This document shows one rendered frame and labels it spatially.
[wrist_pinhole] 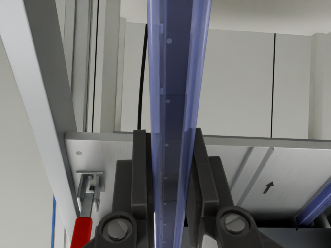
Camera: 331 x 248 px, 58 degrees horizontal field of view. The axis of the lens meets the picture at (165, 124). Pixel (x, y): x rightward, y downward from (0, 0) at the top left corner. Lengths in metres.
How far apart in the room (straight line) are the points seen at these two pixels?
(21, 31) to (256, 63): 2.02
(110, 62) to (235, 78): 1.51
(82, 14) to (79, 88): 0.13
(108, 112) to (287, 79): 1.74
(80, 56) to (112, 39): 0.16
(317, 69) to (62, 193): 0.93
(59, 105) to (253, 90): 1.92
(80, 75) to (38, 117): 0.28
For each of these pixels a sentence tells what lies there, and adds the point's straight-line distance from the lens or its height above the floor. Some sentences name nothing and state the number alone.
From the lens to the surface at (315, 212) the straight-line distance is 0.44.
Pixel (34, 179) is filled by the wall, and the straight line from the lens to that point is 2.08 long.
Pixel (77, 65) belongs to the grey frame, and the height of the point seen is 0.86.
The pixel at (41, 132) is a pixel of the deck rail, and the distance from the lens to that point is 0.27.
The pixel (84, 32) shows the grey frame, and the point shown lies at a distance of 0.54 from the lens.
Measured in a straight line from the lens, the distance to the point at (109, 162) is 0.31.
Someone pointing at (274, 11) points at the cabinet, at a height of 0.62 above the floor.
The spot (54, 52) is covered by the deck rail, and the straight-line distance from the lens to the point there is 0.25.
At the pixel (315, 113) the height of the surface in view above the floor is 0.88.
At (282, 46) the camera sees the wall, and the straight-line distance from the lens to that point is 2.27.
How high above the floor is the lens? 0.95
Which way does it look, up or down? 1 degrees down
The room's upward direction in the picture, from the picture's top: 178 degrees counter-clockwise
